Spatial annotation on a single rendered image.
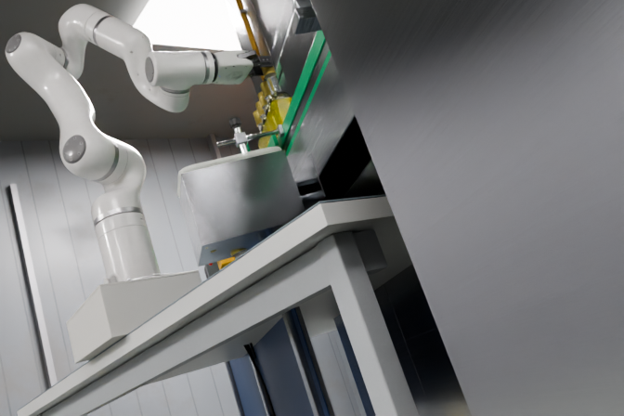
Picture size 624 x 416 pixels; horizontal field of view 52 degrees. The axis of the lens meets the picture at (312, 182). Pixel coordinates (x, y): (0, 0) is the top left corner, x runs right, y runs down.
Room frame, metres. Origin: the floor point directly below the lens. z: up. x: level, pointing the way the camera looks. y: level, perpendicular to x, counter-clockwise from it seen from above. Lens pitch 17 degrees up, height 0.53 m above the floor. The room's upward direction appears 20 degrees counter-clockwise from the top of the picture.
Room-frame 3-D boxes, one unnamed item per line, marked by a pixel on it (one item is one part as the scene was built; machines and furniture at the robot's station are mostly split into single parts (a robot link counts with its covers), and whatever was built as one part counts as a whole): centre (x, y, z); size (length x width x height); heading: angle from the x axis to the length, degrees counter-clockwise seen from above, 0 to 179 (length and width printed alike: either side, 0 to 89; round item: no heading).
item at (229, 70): (1.50, 0.11, 1.35); 0.11 x 0.10 x 0.07; 125
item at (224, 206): (1.32, 0.14, 0.92); 0.27 x 0.17 x 0.15; 108
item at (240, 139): (1.45, 0.11, 1.12); 0.17 x 0.03 x 0.12; 108
